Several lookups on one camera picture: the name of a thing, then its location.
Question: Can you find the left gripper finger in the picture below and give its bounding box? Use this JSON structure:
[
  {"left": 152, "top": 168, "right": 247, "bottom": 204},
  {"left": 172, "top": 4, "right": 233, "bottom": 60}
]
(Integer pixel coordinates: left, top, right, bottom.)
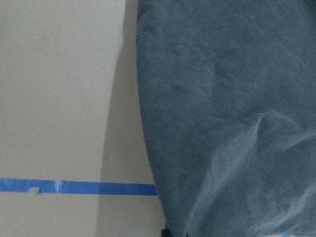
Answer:
[{"left": 160, "top": 229, "right": 170, "bottom": 237}]

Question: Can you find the black graphic t-shirt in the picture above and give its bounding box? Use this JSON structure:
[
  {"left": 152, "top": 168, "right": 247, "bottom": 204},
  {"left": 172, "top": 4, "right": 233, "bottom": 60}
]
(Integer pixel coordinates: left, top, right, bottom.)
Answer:
[{"left": 137, "top": 0, "right": 316, "bottom": 237}]

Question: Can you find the brown paper table cover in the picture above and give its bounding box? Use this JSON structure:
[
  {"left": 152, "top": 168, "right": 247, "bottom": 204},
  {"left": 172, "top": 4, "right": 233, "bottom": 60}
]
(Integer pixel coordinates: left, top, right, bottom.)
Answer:
[{"left": 0, "top": 0, "right": 164, "bottom": 237}]

